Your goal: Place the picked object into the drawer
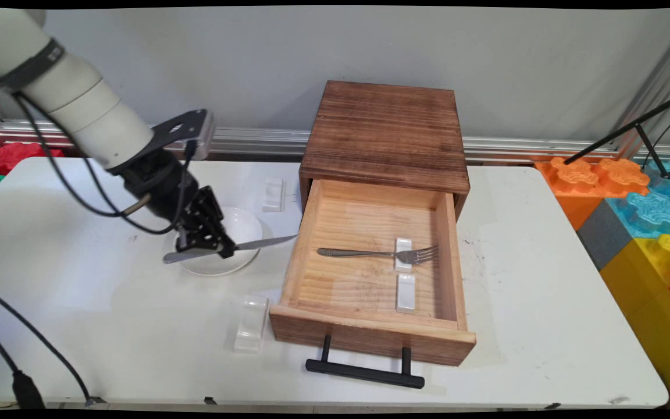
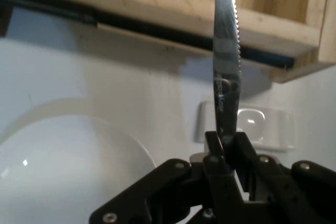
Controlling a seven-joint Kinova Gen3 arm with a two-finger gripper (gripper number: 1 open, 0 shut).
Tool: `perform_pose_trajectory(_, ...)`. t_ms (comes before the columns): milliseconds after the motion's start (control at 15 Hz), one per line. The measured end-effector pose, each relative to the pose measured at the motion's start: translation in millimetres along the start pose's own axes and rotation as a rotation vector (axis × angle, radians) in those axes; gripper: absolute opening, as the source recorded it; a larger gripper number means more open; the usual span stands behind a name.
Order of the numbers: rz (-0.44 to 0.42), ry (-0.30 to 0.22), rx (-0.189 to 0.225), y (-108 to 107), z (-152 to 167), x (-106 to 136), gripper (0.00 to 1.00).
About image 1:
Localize steel fork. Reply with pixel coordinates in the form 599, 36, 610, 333
317, 245, 440, 265

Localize light wooden drawer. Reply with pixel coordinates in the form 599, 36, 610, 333
269, 179, 477, 367

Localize black drawer handle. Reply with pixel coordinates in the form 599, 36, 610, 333
305, 335, 426, 389

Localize blue foam block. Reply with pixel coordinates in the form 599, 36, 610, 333
605, 160, 670, 239

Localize white ceramic cutlery rest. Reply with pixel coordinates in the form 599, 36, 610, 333
233, 296, 269, 353
395, 274, 416, 315
262, 177, 284, 213
394, 237, 413, 273

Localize aluminium wall rail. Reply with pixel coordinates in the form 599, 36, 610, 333
0, 119, 670, 165

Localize black tripod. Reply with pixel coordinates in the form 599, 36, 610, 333
565, 87, 670, 187

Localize gray foam block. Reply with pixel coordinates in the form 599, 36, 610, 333
576, 199, 638, 271

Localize thick black cable with connector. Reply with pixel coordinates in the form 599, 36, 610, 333
0, 316, 46, 410

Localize dark wooden cabinet box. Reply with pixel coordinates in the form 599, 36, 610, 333
299, 80, 471, 221

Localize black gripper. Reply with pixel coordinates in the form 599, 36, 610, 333
115, 149, 237, 258

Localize white round plate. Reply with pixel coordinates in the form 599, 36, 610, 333
173, 207, 263, 277

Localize black cable with metal plug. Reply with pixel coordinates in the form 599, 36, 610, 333
0, 70, 154, 218

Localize orange foam block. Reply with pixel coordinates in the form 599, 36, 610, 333
534, 157, 651, 230

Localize steel table knife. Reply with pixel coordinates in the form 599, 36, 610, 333
163, 234, 299, 264

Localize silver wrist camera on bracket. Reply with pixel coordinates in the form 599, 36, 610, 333
111, 109, 215, 172

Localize black arm strap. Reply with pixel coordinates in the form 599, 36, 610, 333
0, 38, 66, 95

